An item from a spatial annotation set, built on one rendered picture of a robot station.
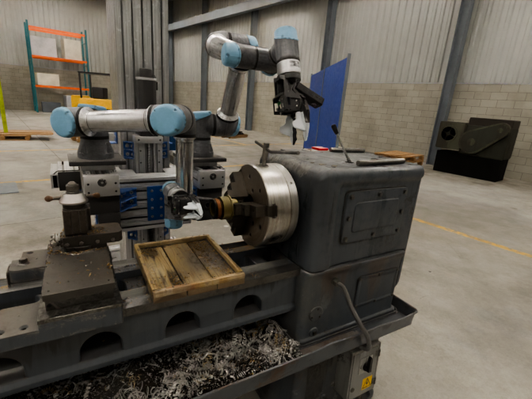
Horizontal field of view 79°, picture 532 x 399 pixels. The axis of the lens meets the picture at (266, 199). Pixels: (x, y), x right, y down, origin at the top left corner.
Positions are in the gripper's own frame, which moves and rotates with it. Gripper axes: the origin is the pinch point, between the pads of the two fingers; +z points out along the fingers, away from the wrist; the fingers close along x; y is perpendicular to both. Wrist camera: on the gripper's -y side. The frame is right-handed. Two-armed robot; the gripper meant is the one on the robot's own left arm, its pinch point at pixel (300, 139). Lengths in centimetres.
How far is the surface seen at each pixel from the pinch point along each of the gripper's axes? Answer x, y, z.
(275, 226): -12.2, 5.4, 27.8
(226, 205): -21.7, 18.7, 19.1
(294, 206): -10.2, -2.3, 21.6
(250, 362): -19, 16, 74
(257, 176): -16.3, 8.2, 9.8
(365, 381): -28, -45, 107
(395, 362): -53, -95, 125
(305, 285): -16, -8, 52
